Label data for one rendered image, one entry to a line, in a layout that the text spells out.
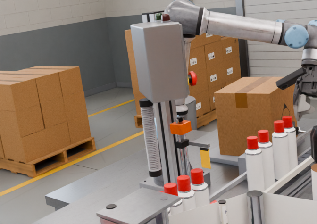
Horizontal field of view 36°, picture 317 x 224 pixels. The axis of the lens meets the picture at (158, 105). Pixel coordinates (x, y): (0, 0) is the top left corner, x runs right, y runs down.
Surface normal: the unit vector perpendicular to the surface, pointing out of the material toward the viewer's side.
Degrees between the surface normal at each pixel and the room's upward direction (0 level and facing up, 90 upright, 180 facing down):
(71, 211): 0
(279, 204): 90
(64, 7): 90
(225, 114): 90
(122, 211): 0
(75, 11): 90
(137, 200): 0
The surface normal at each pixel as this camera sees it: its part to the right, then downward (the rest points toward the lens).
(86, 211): -0.12, -0.96
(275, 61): -0.66, 0.26
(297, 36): -0.11, 0.25
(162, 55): 0.23, 0.20
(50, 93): 0.77, 0.06
